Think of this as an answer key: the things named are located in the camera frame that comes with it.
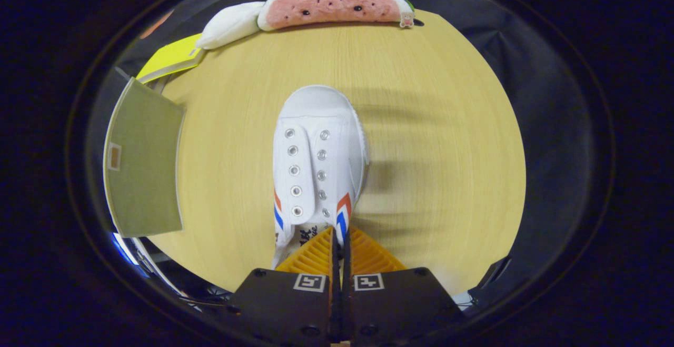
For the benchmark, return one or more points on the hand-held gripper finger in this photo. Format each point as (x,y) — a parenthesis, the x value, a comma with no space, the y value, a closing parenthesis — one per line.
(335,294)
(347,294)

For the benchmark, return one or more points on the white canvas shoe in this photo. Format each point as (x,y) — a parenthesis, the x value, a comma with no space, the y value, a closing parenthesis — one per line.
(316,110)

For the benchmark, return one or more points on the beige fabric storage box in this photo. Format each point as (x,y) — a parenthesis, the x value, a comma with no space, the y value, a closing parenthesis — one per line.
(147,168)

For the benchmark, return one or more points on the yellow book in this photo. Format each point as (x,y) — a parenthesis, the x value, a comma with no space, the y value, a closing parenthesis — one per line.
(171,57)

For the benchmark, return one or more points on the watermelon slice plush toy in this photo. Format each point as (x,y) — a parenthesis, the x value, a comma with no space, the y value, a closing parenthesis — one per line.
(331,5)

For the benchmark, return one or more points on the white plush toy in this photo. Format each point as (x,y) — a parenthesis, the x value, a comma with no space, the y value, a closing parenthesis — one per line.
(229,25)

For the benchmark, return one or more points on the black table edge bracket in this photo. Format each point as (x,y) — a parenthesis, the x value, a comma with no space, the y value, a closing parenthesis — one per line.
(496,272)

